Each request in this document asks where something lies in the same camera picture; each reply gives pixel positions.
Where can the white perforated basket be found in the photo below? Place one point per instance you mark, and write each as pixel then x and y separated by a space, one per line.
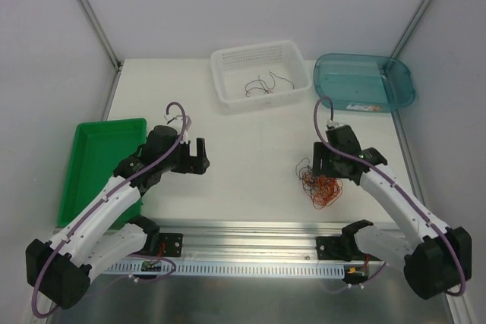
pixel 259 76

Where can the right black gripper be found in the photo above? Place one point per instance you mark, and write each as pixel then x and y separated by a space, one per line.
pixel 323 165

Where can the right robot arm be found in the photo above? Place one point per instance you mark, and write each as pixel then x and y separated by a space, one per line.
pixel 433 257

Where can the aluminium mounting rail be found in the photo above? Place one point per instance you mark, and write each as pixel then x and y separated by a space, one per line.
pixel 243 236

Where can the right aluminium frame post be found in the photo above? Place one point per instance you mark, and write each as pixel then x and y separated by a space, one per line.
pixel 410 28

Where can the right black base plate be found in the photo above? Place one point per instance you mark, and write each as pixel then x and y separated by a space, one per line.
pixel 326 250

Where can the white slotted cable duct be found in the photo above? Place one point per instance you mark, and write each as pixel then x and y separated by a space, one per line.
pixel 227 269

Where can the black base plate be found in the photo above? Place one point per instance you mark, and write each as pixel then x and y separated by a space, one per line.
pixel 326 250
pixel 170 245

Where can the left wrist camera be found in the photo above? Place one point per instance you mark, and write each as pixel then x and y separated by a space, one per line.
pixel 177 121

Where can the teal transparent container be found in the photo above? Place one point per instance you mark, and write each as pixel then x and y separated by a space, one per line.
pixel 363 83

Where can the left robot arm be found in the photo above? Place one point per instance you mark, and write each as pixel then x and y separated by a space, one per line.
pixel 63 267

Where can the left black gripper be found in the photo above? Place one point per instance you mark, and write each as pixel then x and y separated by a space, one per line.
pixel 194 162

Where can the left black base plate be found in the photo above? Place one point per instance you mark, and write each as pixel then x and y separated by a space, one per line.
pixel 170 245

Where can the aluminium frame post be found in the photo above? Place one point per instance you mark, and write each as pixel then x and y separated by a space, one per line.
pixel 410 28
pixel 100 33

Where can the left aluminium frame post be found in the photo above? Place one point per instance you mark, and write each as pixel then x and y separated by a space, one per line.
pixel 100 33

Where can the green plastic tray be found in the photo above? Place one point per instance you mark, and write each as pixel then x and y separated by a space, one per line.
pixel 97 149

